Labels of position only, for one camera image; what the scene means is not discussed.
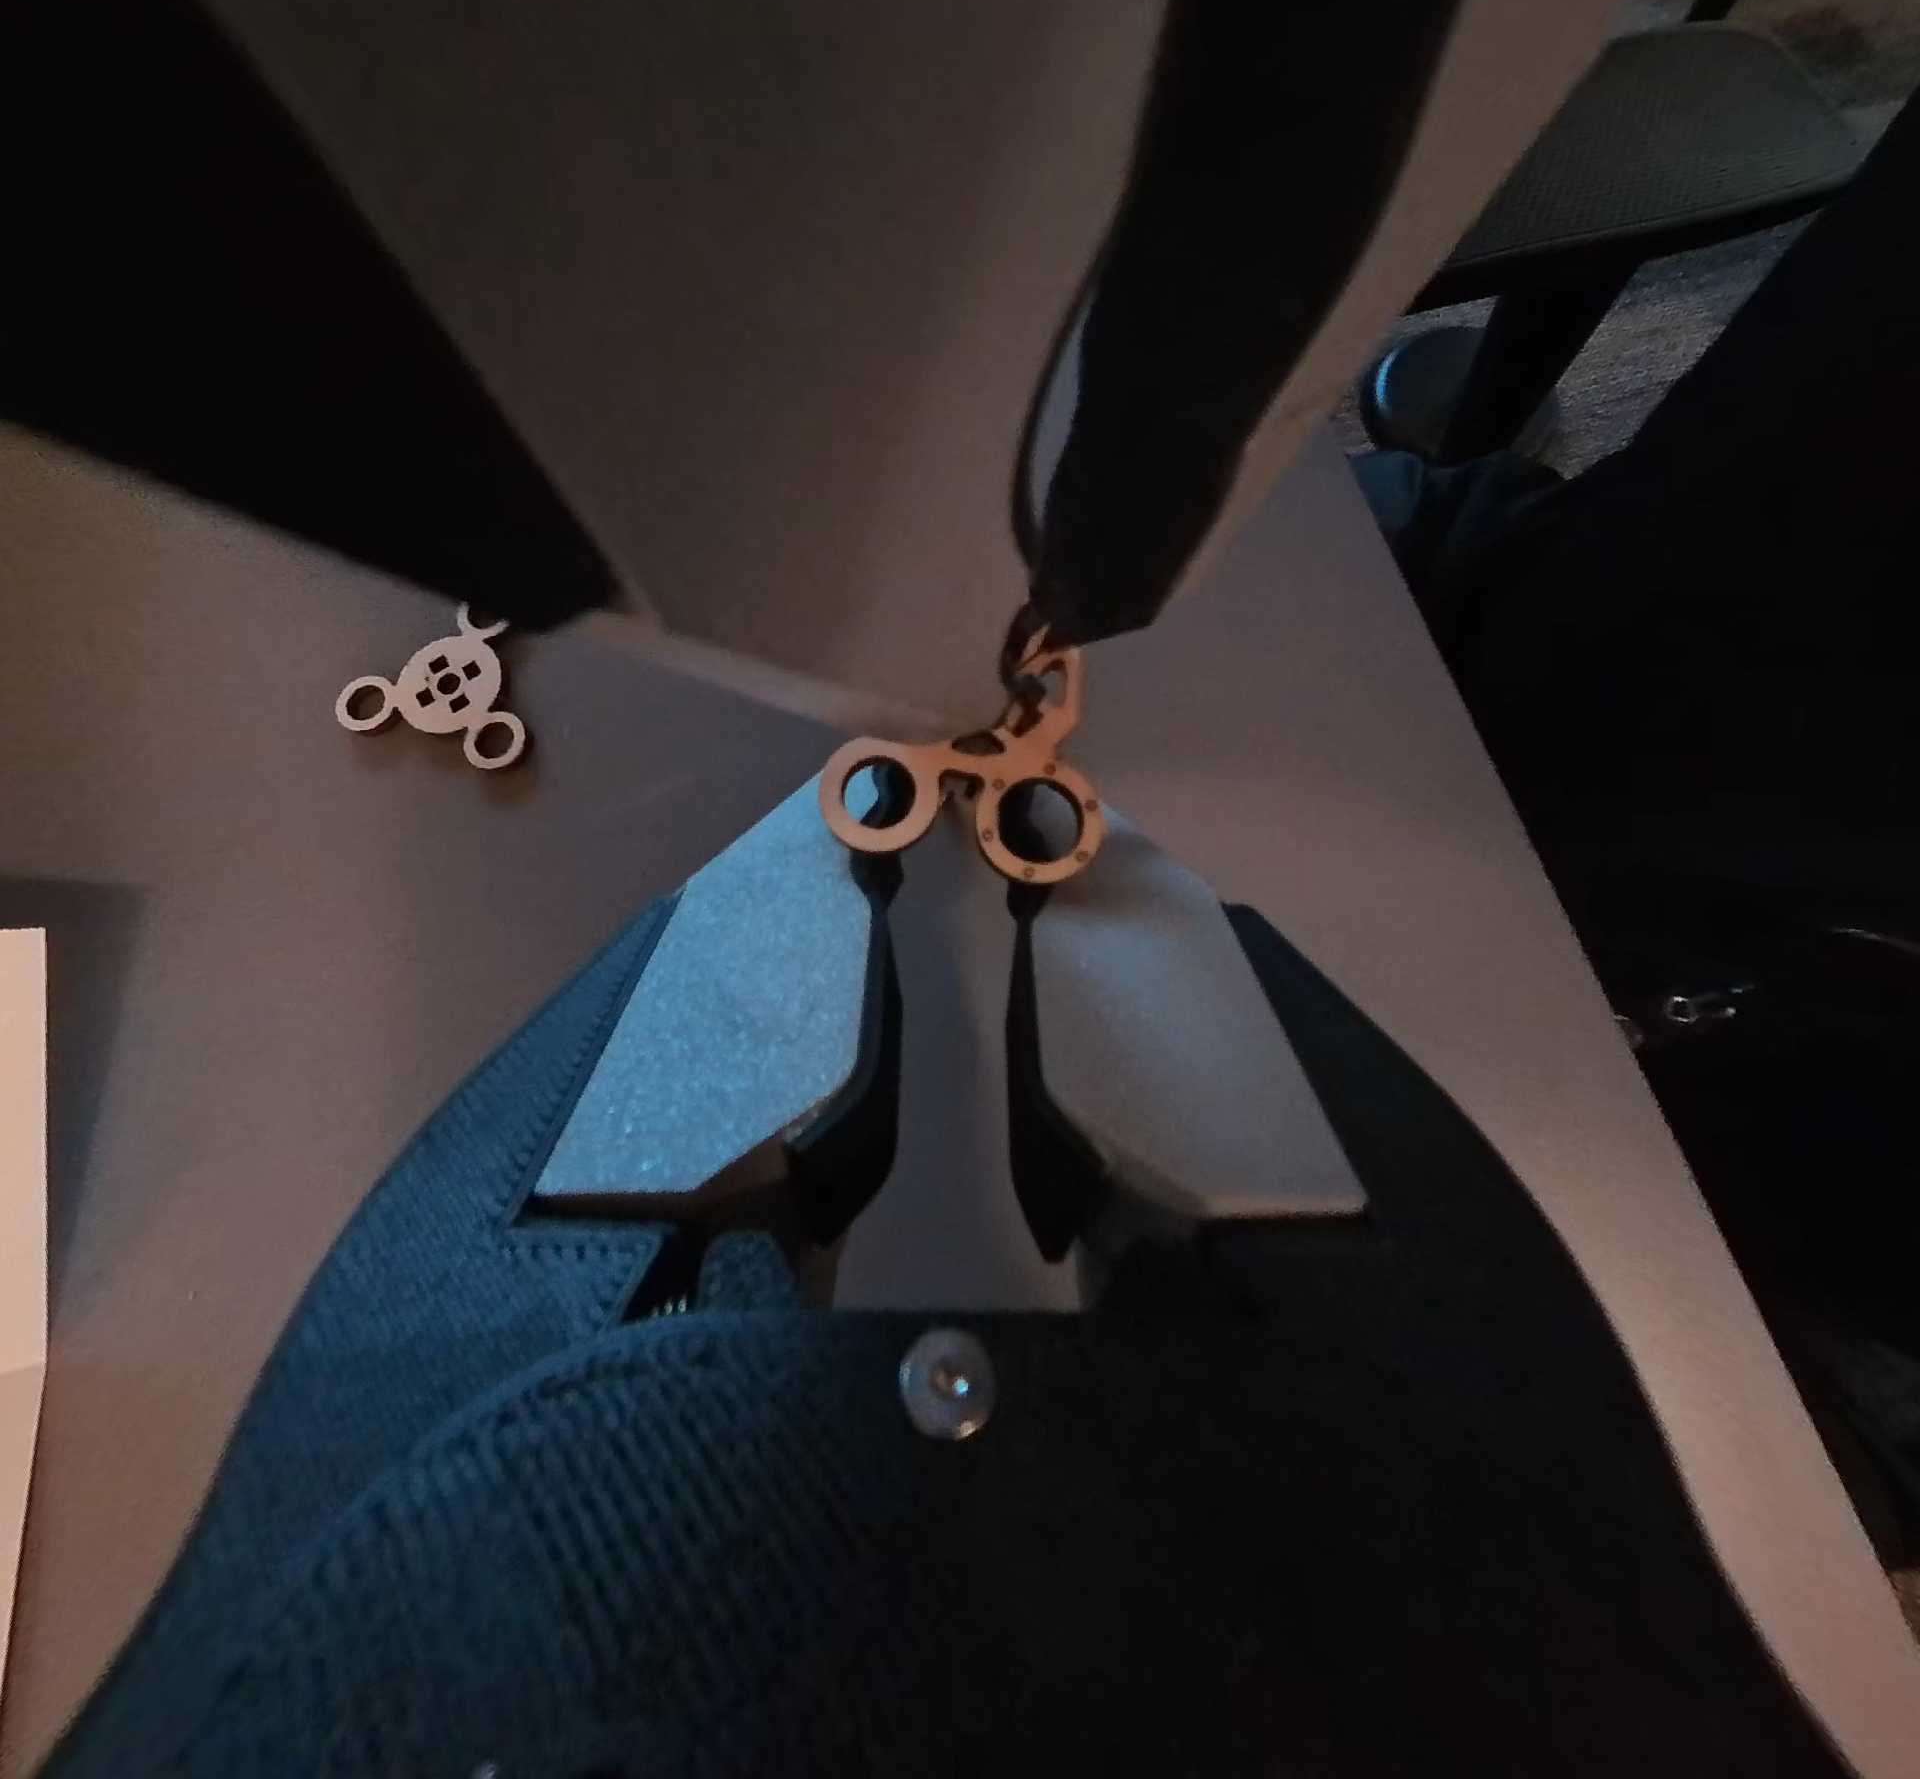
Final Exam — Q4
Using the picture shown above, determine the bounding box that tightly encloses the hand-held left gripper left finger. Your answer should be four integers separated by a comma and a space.
532, 784, 905, 1239

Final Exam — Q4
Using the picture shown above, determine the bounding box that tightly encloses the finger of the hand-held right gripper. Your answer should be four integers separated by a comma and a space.
1018, 0, 1730, 647
121, 0, 1202, 737

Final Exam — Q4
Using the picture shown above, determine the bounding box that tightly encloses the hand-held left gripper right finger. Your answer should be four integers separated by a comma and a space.
1002, 835, 1373, 1267

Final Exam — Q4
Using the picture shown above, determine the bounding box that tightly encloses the wooden ringed plate assembly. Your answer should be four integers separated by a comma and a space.
823, 643, 1103, 890

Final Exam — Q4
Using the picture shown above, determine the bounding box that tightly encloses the black office chair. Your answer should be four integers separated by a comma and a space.
1359, 0, 1920, 459

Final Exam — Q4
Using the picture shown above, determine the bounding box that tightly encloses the dark cloth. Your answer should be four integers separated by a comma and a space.
1349, 160, 1920, 1599

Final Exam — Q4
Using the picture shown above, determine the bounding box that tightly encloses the printed white paper sheet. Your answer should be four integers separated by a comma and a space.
0, 928, 51, 1378

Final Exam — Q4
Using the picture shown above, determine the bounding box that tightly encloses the flat wooden three-ring plate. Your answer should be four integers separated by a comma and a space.
336, 604, 532, 772

